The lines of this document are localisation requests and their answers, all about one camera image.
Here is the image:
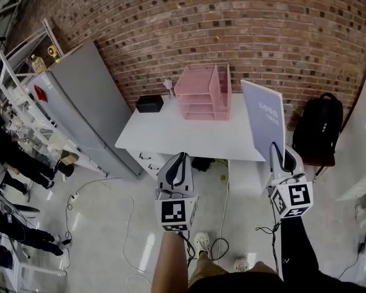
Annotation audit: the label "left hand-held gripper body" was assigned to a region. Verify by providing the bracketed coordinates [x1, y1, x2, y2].
[154, 187, 200, 233]

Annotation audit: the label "white desk drawer unit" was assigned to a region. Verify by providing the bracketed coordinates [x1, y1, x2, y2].
[130, 148, 172, 180]

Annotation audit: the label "pink mesh desk organizer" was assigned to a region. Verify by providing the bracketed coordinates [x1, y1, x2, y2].
[174, 62, 232, 122]

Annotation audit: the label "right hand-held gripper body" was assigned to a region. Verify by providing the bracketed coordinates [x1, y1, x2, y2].
[267, 172, 315, 220]

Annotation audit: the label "yellow bottle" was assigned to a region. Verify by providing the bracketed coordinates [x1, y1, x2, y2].
[30, 54, 48, 74]

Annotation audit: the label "white cabinet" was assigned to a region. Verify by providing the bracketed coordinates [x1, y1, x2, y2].
[335, 107, 366, 201]

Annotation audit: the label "black backpack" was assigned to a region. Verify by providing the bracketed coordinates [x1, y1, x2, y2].
[292, 92, 345, 159]

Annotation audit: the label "black round stool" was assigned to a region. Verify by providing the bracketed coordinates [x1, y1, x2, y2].
[56, 159, 76, 178]

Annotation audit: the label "lavender book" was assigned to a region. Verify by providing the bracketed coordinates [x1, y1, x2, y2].
[240, 79, 286, 164]

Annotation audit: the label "person's white shoe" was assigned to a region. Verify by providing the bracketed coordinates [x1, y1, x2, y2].
[233, 257, 248, 273]
[194, 231, 211, 253]

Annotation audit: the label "cardboard box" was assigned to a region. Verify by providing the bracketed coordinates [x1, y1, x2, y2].
[60, 149, 81, 166]

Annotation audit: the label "person's black shirt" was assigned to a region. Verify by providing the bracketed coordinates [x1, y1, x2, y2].
[188, 271, 366, 293]

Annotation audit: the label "black box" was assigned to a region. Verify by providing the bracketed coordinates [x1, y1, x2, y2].
[135, 95, 165, 114]

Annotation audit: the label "person's left white shoe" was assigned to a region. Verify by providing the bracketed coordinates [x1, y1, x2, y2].
[194, 231, 211, 253]

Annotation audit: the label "person's right white shoe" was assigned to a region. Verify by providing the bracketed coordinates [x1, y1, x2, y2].
[233, 257, 248, 273]

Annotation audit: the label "red cloth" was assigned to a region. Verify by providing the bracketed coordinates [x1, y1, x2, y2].
[33, 84, 49, 103]

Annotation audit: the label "black bag under desk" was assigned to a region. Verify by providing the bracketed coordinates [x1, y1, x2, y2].
[190, 156, 216, 173]

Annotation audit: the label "person's khaki shorts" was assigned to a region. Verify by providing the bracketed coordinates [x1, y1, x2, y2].
[187, 255, 281, 289]

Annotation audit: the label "person's left forearm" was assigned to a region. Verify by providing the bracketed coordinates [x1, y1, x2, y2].
[150, 231, 190, 293]

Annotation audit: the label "white metal shelf rack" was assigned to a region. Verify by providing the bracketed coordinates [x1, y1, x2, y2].
[0, 18, 108, 178]

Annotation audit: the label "white floor cable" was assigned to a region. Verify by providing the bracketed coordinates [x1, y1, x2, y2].
[121, 194, 156, 288]

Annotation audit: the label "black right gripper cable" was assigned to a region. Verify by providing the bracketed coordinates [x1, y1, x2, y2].
[255, 215, 284, 275]

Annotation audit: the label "brown chair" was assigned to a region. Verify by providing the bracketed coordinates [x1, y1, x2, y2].
[301, 154, 337, 183]

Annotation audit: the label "small yellow fan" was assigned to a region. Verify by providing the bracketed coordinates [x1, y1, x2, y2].
[46, 45, 62, 64]

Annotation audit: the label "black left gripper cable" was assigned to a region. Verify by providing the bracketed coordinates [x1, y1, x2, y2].
[177, 230, 230, 267]

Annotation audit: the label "person's right forearm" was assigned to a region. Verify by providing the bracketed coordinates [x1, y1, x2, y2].
[279, 214, 321, 283]

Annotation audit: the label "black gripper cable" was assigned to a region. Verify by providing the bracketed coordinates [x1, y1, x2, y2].
[255, 215, 284, 275]
[177, 230, 230, 267]

